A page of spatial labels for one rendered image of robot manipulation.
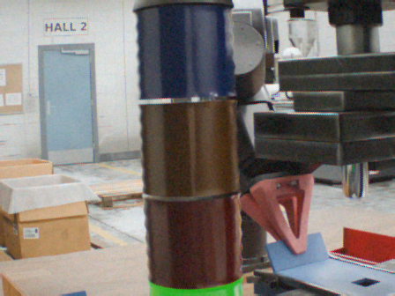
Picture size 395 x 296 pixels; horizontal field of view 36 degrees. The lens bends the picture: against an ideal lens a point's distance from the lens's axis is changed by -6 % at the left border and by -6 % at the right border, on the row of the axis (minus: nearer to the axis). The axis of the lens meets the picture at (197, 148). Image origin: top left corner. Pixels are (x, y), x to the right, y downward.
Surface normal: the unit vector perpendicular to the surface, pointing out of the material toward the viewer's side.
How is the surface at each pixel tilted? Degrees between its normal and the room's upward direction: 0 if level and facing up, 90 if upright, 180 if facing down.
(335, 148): 90
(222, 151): 104
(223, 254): 76
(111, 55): 90
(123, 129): 90
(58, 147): 90
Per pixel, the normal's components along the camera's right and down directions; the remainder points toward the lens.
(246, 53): -0.09, -0.34
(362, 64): -0.86, 0.08
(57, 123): 0.47, 0.05
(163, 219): -0.51, 0.33
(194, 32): 0.20, -0.17
